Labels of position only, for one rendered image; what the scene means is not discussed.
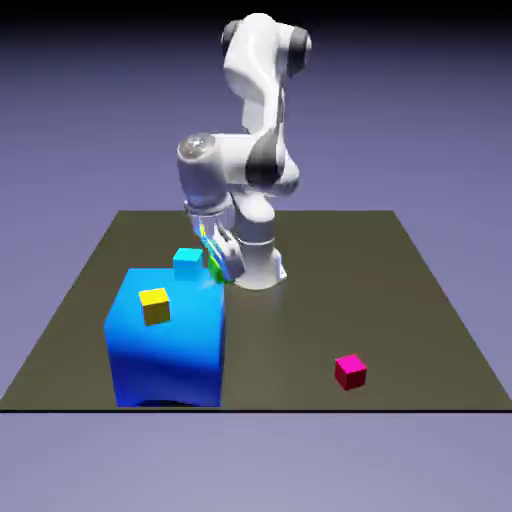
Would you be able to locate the small magenta cube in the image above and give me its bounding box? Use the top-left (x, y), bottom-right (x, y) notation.
top-left (334, 353), bottom-right (368, 392)

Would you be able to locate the large blue box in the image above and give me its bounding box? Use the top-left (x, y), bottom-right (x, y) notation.
top-left (103, 266), bottom-right (226, 408)

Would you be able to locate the small cyan cube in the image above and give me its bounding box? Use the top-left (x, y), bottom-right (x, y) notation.
top-left (172, 247), bottom-right (205, 282)

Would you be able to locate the small yellow cube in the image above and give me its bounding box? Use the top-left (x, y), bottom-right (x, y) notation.
top-left (138, 287), bottom-right (172, 327)

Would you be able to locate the small green cube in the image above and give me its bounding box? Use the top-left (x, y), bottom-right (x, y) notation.
top-left (207, 255), bottom-right (228, 284)

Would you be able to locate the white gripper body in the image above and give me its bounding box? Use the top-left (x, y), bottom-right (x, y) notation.
top-left (190, 209), bottom-right (246, 284)

